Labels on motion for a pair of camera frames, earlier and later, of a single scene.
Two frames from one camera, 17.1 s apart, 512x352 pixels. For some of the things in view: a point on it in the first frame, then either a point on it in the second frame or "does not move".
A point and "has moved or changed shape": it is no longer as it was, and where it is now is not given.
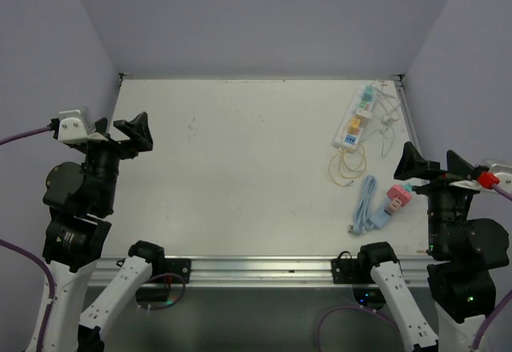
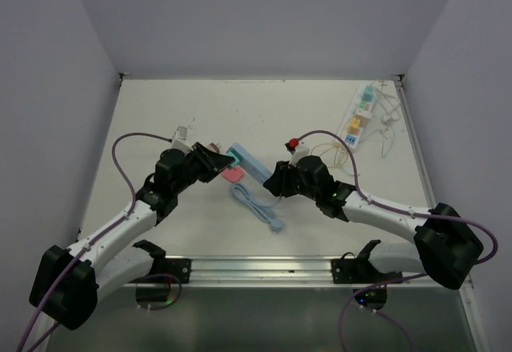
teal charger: (368, 94) does not move
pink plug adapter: (401, 192) to (233, 174)
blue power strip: (382, 218) has moved or changed shape
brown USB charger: (395, 203) has moved or changed shape
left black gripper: (138, 132) to (209, 170)
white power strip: (357, 118) does not move
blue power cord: (362, 222) to (262, 210)
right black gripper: (413, 162) to (279, 183)
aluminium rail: (250, 272) does not move
